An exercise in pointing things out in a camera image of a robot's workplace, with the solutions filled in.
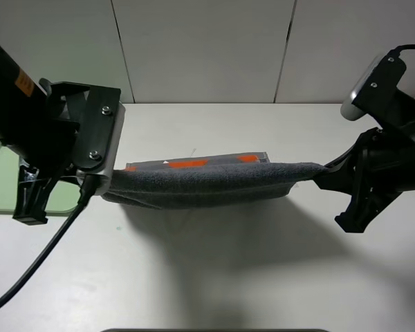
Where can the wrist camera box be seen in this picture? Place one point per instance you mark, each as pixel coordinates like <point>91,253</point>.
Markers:
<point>97,141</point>
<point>375,88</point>

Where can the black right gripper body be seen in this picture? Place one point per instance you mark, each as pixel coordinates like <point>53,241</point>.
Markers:
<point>385,165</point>

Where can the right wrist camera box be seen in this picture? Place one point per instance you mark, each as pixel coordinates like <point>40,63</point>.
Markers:
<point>375,88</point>

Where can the grey towel with orange pattern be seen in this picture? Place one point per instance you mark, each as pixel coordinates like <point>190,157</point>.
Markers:
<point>206,182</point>

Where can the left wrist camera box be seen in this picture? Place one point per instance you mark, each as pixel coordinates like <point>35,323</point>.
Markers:
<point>97,141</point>

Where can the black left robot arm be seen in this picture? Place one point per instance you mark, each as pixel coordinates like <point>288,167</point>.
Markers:
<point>10,71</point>

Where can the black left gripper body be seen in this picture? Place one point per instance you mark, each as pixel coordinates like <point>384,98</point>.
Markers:
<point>36,126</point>

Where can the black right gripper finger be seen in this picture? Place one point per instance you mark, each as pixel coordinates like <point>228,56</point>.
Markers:
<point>361,211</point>
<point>339,174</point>

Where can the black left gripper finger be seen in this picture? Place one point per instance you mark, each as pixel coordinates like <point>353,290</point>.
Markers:
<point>33,190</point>

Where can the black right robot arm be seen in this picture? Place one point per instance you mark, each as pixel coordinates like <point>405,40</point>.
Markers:
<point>374,172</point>

